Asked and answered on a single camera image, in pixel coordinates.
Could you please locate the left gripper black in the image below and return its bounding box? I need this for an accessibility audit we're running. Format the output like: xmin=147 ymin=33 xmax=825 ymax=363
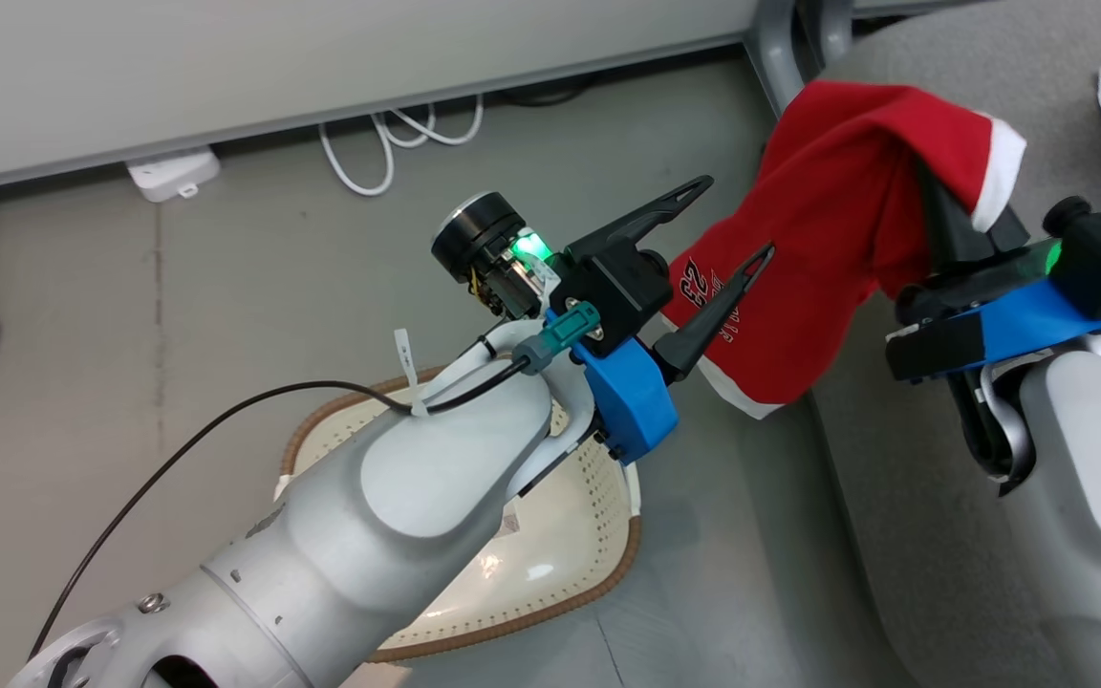
xmin=430 ymin=174 xmax=777 ymax=385

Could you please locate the red jersey with number print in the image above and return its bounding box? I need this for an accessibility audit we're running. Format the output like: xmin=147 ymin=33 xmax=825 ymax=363
xmin=660 ymin=79 xmax=1027 ymax=419

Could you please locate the white perforated laundry basket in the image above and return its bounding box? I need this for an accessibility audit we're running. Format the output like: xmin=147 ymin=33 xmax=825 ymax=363
xmin=273 ymin=368 xmax=644 ymax=665

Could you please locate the grey fabric sofa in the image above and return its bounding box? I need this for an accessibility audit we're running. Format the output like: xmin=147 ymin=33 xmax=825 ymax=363
xmin=804 ymin=0 xmax=1101 ymax=688

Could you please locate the white power adapter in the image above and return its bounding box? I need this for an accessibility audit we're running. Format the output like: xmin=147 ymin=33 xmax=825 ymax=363
xmin=125 ymin=145 xmax=223 ymax=204

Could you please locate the grey metal frame leg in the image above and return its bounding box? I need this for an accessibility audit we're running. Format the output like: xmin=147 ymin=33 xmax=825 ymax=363
xmin=745 ymin=0 xmax=811 ymax=118
xmin=802 ymin=0 xmax=859 ymax=66

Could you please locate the white cable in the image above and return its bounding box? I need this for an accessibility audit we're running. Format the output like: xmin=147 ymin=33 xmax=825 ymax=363
xmin=374 ymin=94 xmax=486 ymax=150
xmin=318 ymin=113 xmax=397 ymax=198

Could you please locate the white cable tie tag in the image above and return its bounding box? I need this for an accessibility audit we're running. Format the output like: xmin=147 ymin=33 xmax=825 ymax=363
xmin=393 ymin=328 xmax=432 ymax=419

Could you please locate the white panel with grey frame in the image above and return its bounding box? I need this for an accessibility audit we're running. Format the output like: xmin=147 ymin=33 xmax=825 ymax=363
xmin=0 ymin=0 xmax=771 ymax=192

